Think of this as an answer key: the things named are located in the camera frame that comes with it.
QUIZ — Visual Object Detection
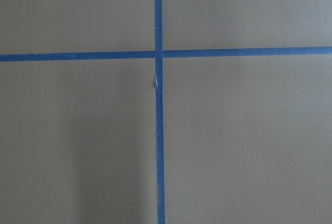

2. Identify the brown paper table cover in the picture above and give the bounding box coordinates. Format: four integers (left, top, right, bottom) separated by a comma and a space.
1, 0, 331, 223

